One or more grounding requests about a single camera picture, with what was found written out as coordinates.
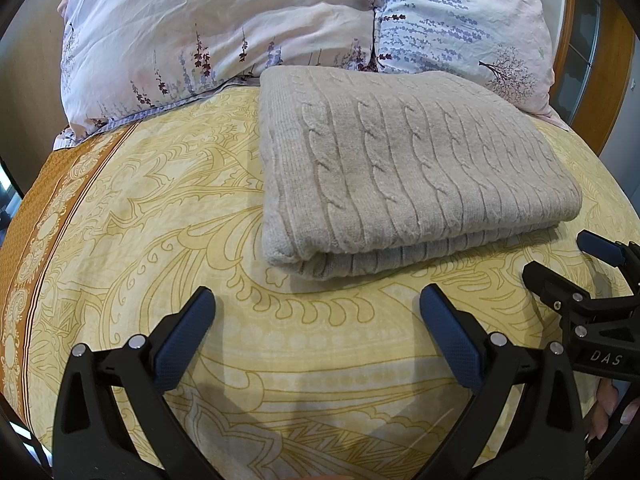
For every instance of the yellow patterned bed sheet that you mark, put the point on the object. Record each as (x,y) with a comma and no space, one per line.
(150,240)

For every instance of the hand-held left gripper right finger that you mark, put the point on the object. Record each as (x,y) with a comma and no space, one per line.
(450,335)

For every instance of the pink floral pillow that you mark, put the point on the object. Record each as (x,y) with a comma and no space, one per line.
(200,25)

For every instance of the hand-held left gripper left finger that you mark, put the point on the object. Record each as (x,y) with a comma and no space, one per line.
(185,340)

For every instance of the tree print floral pillow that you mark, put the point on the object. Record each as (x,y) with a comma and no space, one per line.
(465,25)

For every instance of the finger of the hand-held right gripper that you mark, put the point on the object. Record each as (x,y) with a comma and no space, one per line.
(597,247)
(545,280)

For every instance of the frosted glass panel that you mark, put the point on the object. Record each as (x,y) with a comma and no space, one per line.
(582,40)

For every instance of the wooden headboard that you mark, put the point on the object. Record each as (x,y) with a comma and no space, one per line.
(617,60)

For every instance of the person's right hand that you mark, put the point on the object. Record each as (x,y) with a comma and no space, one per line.
(610,405)

